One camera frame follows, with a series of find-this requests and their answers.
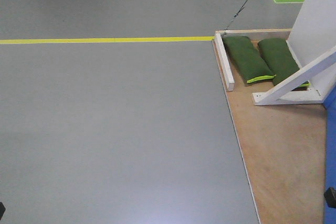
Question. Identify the blue door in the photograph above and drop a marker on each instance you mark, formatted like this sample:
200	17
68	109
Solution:
329	194

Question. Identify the green sandbag left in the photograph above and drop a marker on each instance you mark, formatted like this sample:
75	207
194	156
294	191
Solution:
247	59

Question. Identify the right wooden platform board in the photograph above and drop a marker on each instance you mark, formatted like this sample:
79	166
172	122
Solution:
283	148

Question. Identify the white wooden support brace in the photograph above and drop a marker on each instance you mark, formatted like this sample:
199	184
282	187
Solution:
312	41

